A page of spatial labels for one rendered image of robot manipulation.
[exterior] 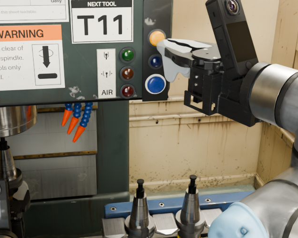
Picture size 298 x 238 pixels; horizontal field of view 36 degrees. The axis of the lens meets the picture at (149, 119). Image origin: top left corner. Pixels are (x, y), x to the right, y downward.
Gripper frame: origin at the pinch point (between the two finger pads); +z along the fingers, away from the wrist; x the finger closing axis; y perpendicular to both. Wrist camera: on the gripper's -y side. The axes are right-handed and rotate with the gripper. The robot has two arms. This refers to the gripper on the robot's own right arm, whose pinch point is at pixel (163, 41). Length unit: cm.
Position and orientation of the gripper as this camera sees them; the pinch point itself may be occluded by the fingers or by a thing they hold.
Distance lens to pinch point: 74.6
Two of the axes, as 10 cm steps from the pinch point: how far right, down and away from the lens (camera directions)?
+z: -6.5, -3.4, 6.9
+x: 7.6, -2.6, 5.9
